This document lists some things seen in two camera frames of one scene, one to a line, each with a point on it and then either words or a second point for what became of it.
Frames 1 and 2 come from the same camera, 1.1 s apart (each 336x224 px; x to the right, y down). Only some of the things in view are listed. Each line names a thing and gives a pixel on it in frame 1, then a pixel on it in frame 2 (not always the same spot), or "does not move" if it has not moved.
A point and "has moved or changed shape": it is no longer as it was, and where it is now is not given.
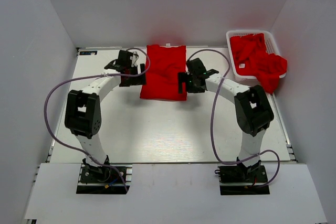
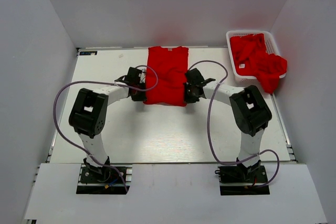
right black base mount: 239,180 does not move
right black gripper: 184,77 → 187,98
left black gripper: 137,81 → 142,98
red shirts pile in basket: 251,59 does not move
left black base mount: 99,179 does not move
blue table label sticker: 88,53 does not move
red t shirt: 162,75 has moved or changed shape
